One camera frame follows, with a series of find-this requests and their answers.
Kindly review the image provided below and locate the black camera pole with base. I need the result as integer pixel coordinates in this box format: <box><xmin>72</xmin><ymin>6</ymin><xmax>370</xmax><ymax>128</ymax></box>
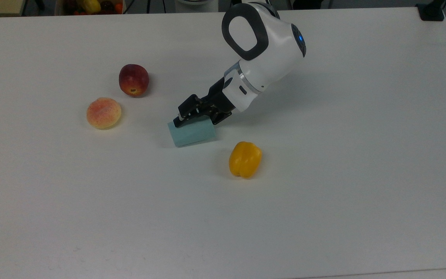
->
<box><xmin>416</xmin><ymin>0</ymin><xmax>446</xmax><ymax>22</ymax></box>

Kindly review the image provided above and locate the light blue hexagonal mug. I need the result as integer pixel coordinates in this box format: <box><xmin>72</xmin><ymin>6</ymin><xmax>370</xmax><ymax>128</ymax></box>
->
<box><xmin>167</xmin><ymin>117</ymin><xmax>217</xmax><ymax>148</ymax></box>

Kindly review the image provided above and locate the pink yellow peach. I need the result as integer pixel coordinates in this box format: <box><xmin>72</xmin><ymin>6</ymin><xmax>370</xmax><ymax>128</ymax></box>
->
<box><xmin>86</xmin><ymin>97</ymin><xmax>122</xmax><ymax>130</ymax></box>

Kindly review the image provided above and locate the dark red apple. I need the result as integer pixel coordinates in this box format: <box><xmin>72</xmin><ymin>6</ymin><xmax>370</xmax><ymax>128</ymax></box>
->
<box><xmin>118</xmin><ymin>64</ymin><xmax>150</xmax><ymax>98</ymax></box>

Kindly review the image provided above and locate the box of toy fruit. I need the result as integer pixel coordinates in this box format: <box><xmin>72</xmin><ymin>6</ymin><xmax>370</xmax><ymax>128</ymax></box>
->
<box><xmin>55</xmin><ymin>0</ymin><xmax>125</xmax><ymax>16</ymax></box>

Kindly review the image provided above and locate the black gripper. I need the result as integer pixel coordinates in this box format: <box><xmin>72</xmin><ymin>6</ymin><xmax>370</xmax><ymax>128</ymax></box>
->
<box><xmin>173</xmin><ymin>77</ymin><xmax>234</xmax><ymax>129</ymax></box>

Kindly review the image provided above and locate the yellow bell pepper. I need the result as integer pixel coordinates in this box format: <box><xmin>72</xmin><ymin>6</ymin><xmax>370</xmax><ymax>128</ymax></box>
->
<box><xmin>228</xmin><ymin>141</ymin><xmax>263</xmax><ymax>179</ymax></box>

